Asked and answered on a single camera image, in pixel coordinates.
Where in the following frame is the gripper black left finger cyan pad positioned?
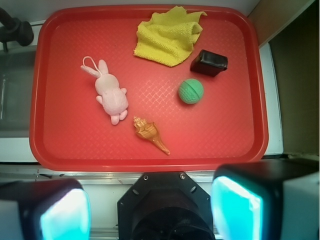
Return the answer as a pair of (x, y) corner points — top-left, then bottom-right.
(0, 178), (91, 240)

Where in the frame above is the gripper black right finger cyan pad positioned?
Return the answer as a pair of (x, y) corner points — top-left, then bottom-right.
(210, 158), (320, 240)

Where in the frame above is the pink plush bunny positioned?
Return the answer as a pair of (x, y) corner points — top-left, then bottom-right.
(80, 56), (129, 126)

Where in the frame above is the red plastic tray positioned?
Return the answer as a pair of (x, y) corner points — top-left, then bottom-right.
(29, 5), (268, 172)

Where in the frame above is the orange conch seashell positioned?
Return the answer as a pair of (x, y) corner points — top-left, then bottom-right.
(133, 116), (171, 156)

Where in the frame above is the green dimpled ball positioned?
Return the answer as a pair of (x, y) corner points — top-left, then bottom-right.
(178, 78), (204, 105)

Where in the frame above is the steel sink basin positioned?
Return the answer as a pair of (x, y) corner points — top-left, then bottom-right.
(0, 50), (36, 138)

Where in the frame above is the black rectangular block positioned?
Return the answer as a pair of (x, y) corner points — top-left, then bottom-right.
(190, 49), (228, 77)

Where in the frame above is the black faucet fixture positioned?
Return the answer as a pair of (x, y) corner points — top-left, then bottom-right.
(0, 8), (34, 53)

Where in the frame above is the yellow crumpled cloth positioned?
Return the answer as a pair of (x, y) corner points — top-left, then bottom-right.
(133, 6), (207, 67)

